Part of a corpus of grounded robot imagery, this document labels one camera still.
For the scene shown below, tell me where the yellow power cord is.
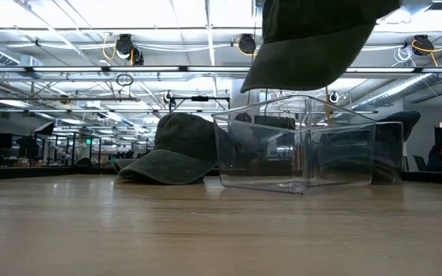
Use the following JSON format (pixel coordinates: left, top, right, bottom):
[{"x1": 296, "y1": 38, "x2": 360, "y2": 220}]
[{"x1": 322, "y1": 86, "x2": 333, "y2": 126}]

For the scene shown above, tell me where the black aluminium table frame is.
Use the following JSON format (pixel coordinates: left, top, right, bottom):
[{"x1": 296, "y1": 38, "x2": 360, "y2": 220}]
[{"x1": 0, "y1": 165, "x2": 442, "y2": 186}]

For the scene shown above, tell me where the long ceiling light bar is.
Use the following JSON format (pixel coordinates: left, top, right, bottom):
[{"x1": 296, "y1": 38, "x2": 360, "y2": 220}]
[{"x1": 0, "y1": 65, "x2": 442, "y2": 74}]

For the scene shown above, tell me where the clear plastic bin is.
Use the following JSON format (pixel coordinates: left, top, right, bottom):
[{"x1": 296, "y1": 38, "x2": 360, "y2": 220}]
[
  {"x1": 211, "y1": 94, "x2": 378, "y2": 195},
  {"x1": 372, "y1": 120, "x2": 404, "y2": 184}
]

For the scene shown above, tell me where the white building column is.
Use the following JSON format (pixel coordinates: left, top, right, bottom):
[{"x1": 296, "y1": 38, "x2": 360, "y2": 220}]
[{"x1": 230, "y1": 78, "x2": 260, "y2": 116}]

